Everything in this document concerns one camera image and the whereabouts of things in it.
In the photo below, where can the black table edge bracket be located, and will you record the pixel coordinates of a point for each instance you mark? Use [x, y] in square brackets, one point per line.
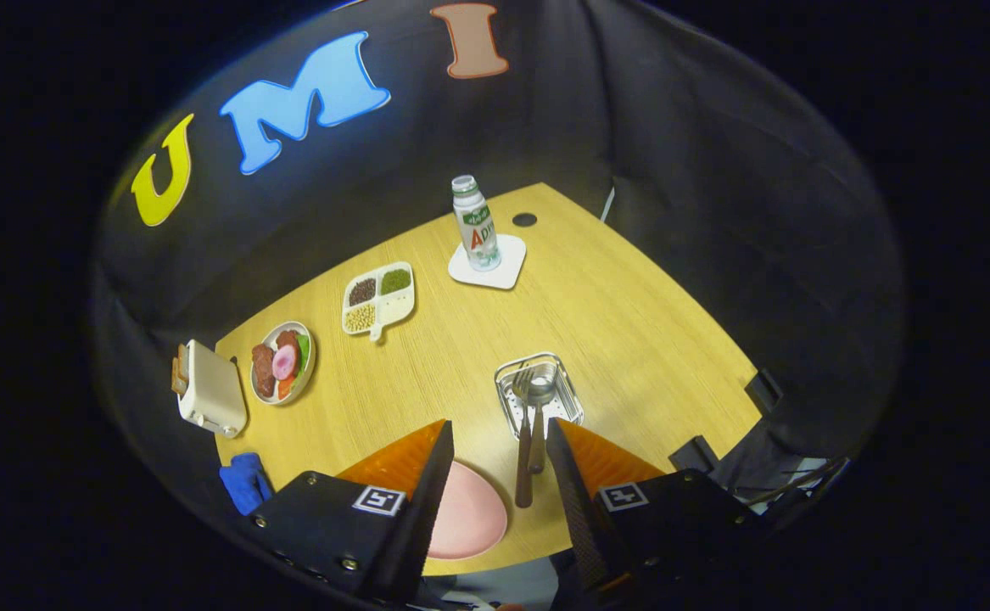
[763, 390]
[694, 456]

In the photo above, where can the white divided tray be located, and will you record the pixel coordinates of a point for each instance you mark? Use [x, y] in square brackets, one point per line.
[399, 307]

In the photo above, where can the pink ham slice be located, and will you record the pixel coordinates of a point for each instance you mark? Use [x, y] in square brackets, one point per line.
[283, 362]

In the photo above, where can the black round table grommet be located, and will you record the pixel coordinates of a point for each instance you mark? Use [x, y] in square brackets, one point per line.
[524, 220]

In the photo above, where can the pile of yellow beans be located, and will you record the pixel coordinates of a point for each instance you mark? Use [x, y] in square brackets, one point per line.
[360, 318]

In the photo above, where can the white square coaster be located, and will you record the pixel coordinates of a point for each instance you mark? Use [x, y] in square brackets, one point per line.
[507, 271]

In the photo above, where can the green lettuce leaf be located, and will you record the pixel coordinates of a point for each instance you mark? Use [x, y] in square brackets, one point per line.
[303, 352]

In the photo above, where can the blue folded cloth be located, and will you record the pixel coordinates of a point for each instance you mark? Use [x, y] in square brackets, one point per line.
[244, 484]

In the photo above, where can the white drink bottle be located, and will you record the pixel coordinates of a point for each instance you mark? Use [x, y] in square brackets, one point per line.
[476, 225]

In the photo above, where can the toast bread slice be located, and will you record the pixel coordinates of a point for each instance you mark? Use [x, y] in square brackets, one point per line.
[183, 356]
[179, 378]

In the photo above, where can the pile of dark beans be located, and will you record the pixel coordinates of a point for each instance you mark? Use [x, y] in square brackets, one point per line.
[362, 292]

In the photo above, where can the orange carrot slice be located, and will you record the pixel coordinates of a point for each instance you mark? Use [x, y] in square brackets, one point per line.
[286, 388]

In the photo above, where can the pink plate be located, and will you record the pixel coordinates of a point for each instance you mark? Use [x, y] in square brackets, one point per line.
[469, 518]

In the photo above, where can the pile of green beans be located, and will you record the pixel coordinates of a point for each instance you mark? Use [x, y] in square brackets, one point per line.
[395, 282]

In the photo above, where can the white toaster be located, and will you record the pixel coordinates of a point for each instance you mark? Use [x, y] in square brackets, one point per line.
[215, 390]

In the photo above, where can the large brown meat piece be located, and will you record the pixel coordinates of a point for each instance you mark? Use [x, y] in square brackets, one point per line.
[263, 369]

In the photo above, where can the small brown meat piece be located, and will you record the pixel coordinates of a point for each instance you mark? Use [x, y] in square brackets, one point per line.
[288, 337]

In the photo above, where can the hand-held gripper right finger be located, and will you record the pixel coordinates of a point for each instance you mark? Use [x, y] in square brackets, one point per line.
[575, 509]

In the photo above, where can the grey food plate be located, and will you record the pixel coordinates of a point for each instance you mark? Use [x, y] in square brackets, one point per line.
[304, 386]

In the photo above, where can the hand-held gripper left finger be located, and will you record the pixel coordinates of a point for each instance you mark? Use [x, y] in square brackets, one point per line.
[427, 509]

